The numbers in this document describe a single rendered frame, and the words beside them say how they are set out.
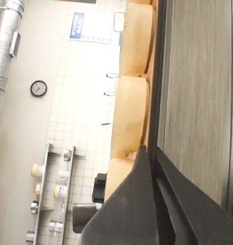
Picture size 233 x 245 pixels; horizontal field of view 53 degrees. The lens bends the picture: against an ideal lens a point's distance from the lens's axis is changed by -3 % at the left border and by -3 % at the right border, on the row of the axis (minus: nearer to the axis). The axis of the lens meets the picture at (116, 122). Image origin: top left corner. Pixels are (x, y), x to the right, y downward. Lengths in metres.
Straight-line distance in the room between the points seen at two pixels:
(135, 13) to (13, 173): 4.49
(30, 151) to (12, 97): 1.08
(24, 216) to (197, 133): 4.48
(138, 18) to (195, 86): 0.06
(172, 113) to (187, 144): 0.02
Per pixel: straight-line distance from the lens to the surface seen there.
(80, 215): 0.60
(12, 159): 4.63
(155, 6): 0.18
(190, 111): 0.18
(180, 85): 0.18
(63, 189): 4.12
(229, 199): 0.18
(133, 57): 0.16
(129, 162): 0.15
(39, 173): 4.21
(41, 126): 4.53
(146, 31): 0.16
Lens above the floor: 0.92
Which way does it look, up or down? 1 degrees down
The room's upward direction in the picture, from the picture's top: 84 degrees counter-clockwise
